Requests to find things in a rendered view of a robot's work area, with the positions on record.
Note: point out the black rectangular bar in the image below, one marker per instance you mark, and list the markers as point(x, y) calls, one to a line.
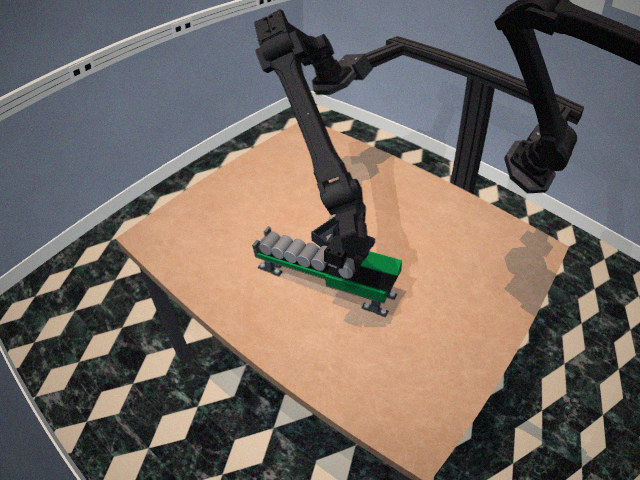
point(258, 249)

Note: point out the grey cylinder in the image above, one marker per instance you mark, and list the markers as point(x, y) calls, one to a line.
point(294, 250)
point(348, 269)
point(281, 246)
point(318, 260)
point(267, 244)
point(307, 254)

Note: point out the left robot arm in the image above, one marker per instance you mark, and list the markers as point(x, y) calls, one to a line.
point(517, 23)

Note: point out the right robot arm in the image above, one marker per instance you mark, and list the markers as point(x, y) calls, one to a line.
point(340, 197)

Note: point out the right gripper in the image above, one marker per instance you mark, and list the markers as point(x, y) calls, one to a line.
point(358, 259)

